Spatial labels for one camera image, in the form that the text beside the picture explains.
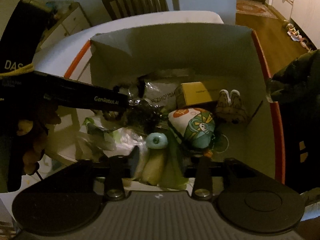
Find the dark green upholstered chair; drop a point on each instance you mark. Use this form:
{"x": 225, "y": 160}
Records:
{"x": 296, "y": 89}

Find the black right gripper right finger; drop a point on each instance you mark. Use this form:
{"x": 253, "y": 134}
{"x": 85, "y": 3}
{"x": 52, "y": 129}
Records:
{"x": 207, "y": 176}

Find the red cardboard shoe box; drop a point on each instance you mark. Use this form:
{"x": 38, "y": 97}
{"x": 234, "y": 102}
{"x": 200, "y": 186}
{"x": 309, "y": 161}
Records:
{"x": 184, "y": 67}

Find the patterned door mat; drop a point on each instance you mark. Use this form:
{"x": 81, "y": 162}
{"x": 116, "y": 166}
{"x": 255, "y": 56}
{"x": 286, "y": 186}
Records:
{"x": 254, "y": 8}

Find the small yellow cardboard box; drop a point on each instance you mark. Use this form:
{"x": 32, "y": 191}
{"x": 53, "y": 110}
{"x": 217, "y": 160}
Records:
{"x": 195, "y": 93}

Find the silver foil snack bag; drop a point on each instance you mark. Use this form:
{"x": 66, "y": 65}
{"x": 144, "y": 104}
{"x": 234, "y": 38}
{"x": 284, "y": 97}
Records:
{"x": 161, "y": 93}

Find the green white plastic bag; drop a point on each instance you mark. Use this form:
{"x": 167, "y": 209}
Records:
{"x": 98, "y": 136}

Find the light blue round toy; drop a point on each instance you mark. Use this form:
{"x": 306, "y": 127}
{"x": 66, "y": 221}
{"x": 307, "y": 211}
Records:
{"x": 156, "y": 141}

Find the pair of small shoes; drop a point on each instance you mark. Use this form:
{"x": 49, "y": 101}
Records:
{"x": 294, "y": 34}

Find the brown plush slippers toy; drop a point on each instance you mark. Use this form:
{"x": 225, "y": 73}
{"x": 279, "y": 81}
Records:
{"x": 230, "y": 107}

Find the white drawer sideboard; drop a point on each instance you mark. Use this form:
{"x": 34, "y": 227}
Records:
{"x": 71, "y": 22}

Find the white wall cabinet unit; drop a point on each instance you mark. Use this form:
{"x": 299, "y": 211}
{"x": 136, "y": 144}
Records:
{"x": 304, "y": 13}

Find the person left hand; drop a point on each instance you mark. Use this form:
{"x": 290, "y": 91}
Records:
{"x": 32, "y": 137}

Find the dark crinkled plastic packet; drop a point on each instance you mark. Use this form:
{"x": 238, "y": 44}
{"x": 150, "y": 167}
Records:
{"x": 138, "y": 113}

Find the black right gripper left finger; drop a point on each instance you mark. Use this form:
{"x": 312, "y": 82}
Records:
{"x": 114, "y": 169}

